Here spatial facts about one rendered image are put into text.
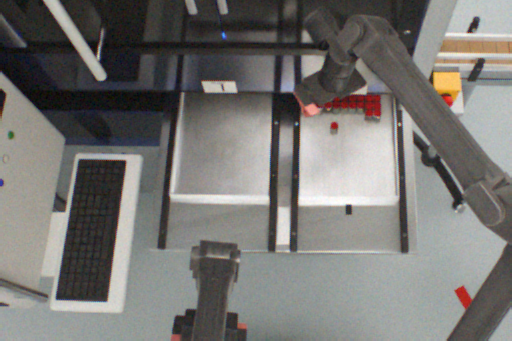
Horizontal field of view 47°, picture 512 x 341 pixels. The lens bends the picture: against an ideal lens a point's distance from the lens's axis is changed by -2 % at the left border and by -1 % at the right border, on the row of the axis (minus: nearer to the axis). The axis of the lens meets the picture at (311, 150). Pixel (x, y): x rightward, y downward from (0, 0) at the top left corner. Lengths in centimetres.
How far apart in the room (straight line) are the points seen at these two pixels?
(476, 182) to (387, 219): 65
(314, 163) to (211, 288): 72
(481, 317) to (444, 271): 147
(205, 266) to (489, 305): 47
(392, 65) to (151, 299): 171
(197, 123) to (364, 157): 47
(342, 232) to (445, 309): 99
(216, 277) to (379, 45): 47
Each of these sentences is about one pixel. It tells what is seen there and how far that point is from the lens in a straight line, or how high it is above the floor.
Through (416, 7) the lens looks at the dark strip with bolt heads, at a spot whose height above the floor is 137.
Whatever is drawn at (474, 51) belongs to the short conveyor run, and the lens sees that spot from 177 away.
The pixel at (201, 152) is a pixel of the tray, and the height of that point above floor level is 88.
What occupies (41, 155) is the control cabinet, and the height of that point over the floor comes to 94.
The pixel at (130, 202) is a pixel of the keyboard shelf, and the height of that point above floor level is 80.
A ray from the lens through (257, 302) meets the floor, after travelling 242.
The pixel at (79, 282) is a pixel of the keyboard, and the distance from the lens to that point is 169.
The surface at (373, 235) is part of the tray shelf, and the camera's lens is 156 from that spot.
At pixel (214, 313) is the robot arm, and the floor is 147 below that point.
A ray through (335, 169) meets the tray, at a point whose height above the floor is 88.
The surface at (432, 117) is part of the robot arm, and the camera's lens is 99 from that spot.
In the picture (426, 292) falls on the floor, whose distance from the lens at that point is 246.
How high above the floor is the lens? 239
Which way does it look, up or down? 68 degrees down
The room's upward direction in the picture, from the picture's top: straight up
